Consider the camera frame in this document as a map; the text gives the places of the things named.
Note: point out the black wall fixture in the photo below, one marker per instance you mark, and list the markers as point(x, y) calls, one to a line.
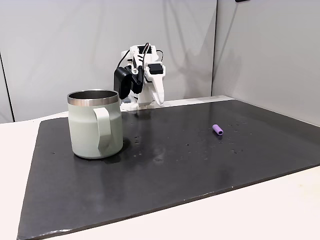
point(242, 0)

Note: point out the pale green steel mug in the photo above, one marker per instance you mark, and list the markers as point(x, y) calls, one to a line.
point(93, 125)

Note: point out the black oval camera box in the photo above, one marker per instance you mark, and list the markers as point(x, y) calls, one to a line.
point(122, 82)

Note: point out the purple pen grip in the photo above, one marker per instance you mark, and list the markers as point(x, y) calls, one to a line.
point(218, 130)

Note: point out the black table mat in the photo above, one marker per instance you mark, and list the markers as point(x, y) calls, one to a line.
point(160, 170)

